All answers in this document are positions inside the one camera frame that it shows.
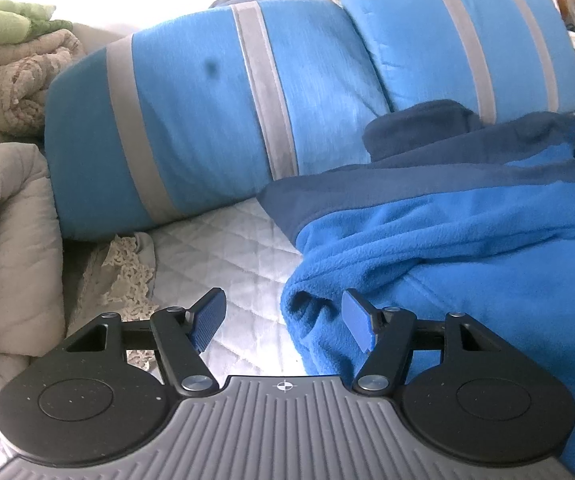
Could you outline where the blue fleece jacket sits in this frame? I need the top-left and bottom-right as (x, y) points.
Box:
(258, 100), (575, 480)

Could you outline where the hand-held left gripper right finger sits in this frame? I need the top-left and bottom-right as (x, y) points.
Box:
(341, 287), (499, 395)

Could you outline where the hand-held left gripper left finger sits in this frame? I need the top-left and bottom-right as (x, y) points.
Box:
(65, 287), (228, 397)

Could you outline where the blue cushion with grey stripes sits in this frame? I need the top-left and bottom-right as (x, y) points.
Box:
(44, 0), (393, 241)
(337, 0), (575, 126)

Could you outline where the green pillow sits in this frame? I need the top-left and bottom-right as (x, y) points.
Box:
(0, 0), (73, 46)

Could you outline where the lace-trimmed grey cloth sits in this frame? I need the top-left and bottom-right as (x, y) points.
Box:
(80, 232), (161, 371)

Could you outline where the beige quilted duvet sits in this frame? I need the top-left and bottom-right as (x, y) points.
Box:
(0, 122), (68, 441)

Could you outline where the beige knit blanket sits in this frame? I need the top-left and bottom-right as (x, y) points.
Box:
(0, 27), (88, 136)

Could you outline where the grey quilted bed cover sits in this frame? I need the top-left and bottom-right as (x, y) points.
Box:
(68, 195), (318, 376)

